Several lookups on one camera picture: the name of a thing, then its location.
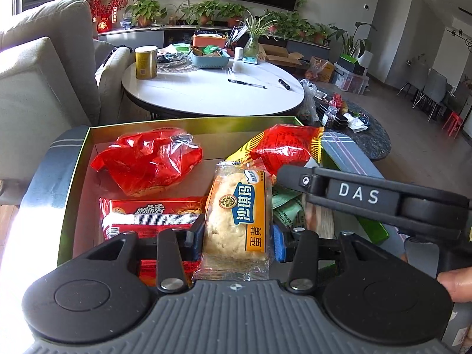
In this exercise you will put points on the clear plastic bag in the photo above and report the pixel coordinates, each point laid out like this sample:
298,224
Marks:
309,99

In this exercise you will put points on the black pen holder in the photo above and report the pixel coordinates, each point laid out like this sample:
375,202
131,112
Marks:
233,38

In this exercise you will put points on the orange tissue box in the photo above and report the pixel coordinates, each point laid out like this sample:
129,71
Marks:
208,41

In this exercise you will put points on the white round table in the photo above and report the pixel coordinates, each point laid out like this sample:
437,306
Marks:
206,96

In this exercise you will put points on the clear plastic jar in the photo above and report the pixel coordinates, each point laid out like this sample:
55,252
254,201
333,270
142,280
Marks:
329,115

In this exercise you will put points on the clear biscuit packet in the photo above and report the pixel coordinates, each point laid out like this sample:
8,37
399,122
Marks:
320,221

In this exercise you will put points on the yellow can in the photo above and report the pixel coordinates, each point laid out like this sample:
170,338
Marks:
146,62

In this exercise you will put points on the person's right hand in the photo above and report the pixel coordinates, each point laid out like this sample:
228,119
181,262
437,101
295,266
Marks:
459,285

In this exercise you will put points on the clear yellow pastry packet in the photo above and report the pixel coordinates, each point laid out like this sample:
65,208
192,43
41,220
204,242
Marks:
228,228

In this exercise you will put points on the dark marble table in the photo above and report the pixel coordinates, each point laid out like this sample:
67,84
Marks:
368,140

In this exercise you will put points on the green snack packet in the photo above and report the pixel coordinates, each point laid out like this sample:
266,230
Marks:
287,206

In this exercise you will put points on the green cardboard box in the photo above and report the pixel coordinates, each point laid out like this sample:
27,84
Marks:
88,199

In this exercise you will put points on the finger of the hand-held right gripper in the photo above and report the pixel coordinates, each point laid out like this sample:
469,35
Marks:
295,179

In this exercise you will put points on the glass vase with spider plant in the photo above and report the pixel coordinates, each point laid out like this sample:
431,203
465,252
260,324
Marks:
252,46

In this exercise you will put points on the clear glass dish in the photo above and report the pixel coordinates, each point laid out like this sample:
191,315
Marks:
173,64

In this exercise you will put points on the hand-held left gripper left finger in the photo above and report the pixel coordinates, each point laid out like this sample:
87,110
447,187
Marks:
195,241

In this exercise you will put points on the small green box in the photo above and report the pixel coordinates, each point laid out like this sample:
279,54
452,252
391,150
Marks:
348,58

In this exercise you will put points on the green lidded bowl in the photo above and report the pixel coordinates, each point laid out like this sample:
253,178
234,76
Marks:
181,48

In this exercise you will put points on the grey television cabinet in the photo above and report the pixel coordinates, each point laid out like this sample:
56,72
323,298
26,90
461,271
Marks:
147,38

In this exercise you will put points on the clear storage bin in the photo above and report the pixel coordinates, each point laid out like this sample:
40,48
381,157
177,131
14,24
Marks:
350,81

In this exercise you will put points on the red plastic stool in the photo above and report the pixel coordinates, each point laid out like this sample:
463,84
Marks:
452,123

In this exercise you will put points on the white crumpled tissue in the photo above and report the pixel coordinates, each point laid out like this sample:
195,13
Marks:
354,124

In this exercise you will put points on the small white cup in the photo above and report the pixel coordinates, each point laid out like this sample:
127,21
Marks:
239,53

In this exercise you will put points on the black marker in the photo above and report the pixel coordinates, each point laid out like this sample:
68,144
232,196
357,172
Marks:
284,84

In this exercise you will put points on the small teal packet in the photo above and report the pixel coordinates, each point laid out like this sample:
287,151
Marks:
250,59

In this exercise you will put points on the red yellow snack packet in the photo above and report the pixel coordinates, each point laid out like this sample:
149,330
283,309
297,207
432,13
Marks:
284,147

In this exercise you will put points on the blue plastic basket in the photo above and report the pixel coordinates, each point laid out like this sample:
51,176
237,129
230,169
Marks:
210,62

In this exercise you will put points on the small red box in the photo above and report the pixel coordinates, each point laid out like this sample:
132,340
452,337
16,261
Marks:
337,101

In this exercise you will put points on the red festive decoration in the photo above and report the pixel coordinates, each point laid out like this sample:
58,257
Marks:
105,18

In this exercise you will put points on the open cardboard box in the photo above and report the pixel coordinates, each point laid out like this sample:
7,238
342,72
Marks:
280,59

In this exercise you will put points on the red plastic snack bag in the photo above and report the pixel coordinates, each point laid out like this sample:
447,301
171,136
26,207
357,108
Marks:
147,162

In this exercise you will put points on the grey sofa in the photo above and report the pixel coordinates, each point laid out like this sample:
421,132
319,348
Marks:
37,99

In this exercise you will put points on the grey dining chair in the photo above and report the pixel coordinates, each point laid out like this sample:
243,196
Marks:
438,88
415,79

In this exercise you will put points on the large leaf plant white pot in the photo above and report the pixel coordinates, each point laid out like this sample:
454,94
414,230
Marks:
359,44

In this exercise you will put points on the potted green plant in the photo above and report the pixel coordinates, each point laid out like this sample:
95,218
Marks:
202,13
276,20
145,11
232,14
319,33

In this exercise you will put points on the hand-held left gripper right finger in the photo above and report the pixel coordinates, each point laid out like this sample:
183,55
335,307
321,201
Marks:
281,245

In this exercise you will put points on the black pen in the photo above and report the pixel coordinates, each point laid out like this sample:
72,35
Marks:
247,84

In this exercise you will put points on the grey cushion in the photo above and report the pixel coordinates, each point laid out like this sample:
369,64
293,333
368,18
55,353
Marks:
114,88

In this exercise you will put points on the red wafer packet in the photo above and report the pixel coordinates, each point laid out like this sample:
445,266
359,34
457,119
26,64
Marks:
147,214

